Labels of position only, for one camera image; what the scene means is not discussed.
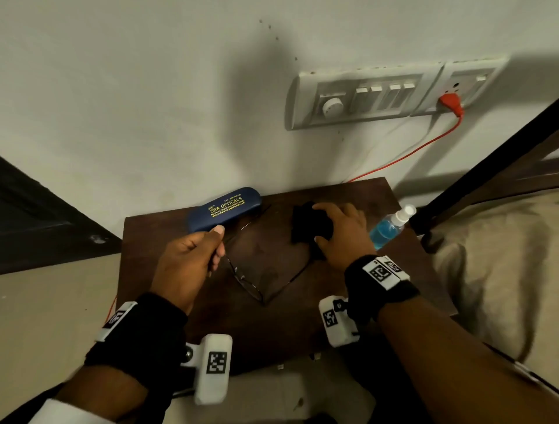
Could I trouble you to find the dark wooden bed frame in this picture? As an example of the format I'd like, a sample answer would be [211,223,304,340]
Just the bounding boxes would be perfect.
[410,98,559,245]

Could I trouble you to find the black right wristband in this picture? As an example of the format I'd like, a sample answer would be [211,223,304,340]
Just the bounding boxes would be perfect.
[344,255,421,326]

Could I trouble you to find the white socket panel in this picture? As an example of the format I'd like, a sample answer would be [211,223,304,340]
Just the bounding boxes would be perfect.
[411,56,510,118]

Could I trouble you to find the black wristband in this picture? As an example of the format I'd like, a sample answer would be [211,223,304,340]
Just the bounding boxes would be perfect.
[344,255,421,326]
[85,292,189,396]

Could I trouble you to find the blue eyeglass case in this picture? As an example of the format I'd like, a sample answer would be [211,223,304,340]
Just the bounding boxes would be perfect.
[188,187,263,233]

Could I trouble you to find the person's right forearm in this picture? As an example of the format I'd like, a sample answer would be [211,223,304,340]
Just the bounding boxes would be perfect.
[377,296,559,424]

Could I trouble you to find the black cleaning cloth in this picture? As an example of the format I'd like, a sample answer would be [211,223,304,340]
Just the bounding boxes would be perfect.
[291,200,335,261]

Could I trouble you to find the person's left hand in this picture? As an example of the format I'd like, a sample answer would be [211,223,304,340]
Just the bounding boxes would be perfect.
[150,225,227,315]

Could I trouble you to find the person's right hand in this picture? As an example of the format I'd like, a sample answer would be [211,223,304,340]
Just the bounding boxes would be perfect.
[312,202,379,274]

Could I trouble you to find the person's left forearm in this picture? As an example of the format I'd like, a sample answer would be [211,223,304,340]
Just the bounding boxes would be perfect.
[56,366,150,424]

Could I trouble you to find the dark door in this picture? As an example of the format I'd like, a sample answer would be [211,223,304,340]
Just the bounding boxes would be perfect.
[0,156,123,276]

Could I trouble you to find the blue liquid spray bottle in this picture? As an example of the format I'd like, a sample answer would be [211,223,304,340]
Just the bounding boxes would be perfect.
[369,204,417,251]

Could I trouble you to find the white wrist marker tag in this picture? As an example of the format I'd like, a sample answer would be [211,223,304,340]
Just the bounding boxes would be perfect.
[362,255,411,291]
[95,301,139,343]

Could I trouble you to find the black left wristband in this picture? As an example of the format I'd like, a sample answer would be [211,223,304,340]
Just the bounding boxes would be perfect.
[85,292,189,396]

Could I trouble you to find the red power cable with plug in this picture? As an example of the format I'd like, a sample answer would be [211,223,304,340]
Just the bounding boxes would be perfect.
[347,93,465,183]

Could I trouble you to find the white left wrist marker tag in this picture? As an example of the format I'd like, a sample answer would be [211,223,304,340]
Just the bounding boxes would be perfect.
[95,301,139,343]

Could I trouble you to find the beige bed sheet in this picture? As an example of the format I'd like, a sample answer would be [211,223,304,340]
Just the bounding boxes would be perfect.
[430,190,559,387]

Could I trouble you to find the white switch panel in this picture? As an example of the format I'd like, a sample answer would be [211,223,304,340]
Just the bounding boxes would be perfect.
[285,62,445,131]

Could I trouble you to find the white right wrist marker tag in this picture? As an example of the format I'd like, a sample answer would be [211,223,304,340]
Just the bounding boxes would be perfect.
[362,255,411,291]

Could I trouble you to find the thin-framed eyeglasses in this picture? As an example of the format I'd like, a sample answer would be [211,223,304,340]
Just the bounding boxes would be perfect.
[224,204,316,306]

